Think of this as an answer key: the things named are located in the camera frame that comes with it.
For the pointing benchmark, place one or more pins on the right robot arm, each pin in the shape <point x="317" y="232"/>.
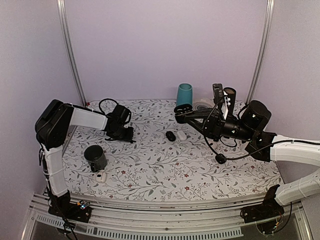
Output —
<point x="269" y="146"/>

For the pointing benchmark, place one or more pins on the white oval earbud case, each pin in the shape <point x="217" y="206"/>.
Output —
<point x="181" y="135"/>

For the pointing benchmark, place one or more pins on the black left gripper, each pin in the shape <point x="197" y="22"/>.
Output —
<point x="128" y="137"/>

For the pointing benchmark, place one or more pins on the white square earbud case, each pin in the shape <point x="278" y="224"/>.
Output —
<point x="101" y="177"/>

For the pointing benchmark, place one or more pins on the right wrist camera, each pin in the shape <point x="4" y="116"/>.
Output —
<point x="218" y="93"/>

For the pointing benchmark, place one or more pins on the left rear aluminium frame post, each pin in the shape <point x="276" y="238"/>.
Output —
<point x="61" y="7"/>

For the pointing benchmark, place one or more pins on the front aluminium rail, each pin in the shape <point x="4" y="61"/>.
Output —
<point x="115" y="219"/>

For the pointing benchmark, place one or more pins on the black gold-trimmed earbud charging case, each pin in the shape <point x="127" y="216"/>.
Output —
<point x="183" y="109"/>

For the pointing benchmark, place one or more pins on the black oval earbud case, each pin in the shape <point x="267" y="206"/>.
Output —
<point x="170" y="136"/>

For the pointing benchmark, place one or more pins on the aluminium frame post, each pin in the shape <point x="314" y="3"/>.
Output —
<point x="270" y="4"/>
<point x="61" y="7"/>

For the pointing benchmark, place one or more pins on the dark brown tall vase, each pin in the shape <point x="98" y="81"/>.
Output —
<point x="229" y="100"/>

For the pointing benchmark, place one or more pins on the teal cylindrical vase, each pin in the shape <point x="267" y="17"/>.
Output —
<point x="184" y="94"/>

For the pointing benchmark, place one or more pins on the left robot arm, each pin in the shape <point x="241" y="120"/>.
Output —
<point x="52" y="127"/>

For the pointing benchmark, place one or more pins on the dark grey mug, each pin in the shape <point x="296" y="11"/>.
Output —
<point x="96" y="158"/>

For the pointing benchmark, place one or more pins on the small black round case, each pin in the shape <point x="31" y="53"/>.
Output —
<point x="220" y="158"/>

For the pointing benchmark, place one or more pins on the floral patterned table mat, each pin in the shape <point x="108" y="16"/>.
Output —
<point x="156" y="169"/>

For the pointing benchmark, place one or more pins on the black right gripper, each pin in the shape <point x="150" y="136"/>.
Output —
<point x="213" y="126"/>

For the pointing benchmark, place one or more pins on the right rear aluminium frame post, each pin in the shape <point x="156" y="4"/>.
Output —
<point x="270" y="4"/>

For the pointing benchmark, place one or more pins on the white swirl ceramic dish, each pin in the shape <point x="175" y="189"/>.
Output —
<point x="203" y="103"/>

